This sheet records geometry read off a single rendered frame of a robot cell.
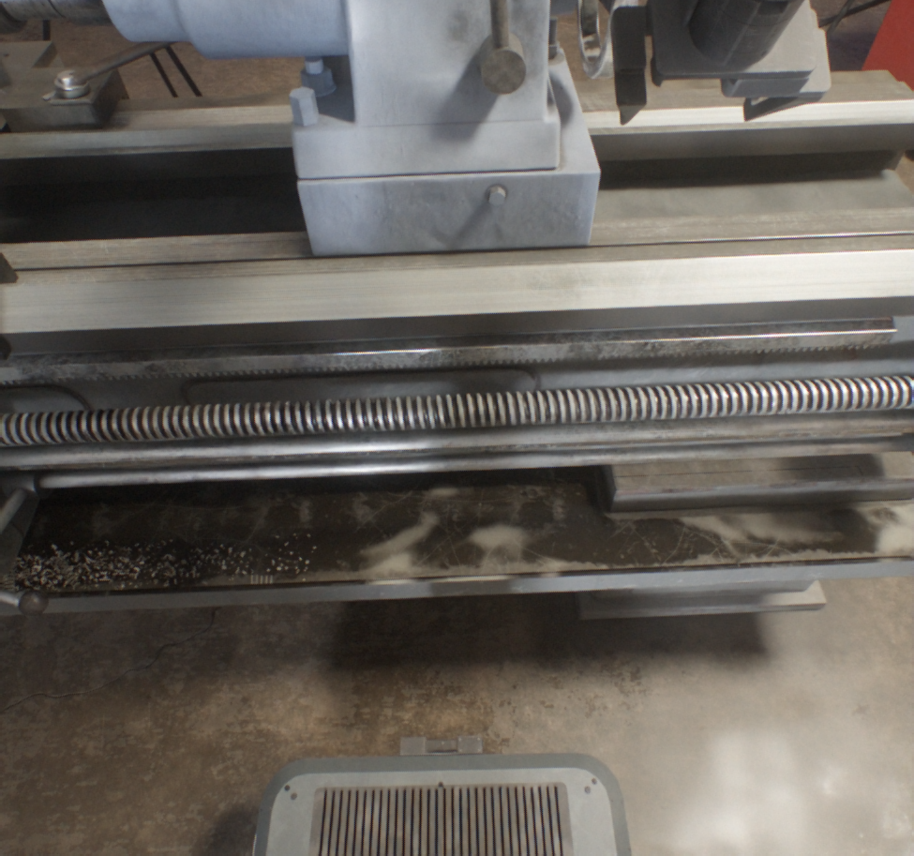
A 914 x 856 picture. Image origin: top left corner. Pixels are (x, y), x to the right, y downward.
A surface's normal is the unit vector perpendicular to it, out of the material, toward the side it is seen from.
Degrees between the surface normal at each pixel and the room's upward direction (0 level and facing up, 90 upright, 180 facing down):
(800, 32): 30
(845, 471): 0
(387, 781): 0
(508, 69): 90
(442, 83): 67
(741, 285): 36
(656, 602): 0
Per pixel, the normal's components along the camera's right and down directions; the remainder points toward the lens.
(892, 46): -0.93, 0.30
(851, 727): -0.02, -0.63
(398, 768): -0.03, -0.99
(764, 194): -0.38, -0.54
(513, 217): 0.04, 0.77
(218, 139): 0.01, 0.16
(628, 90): -0.01, -0.16
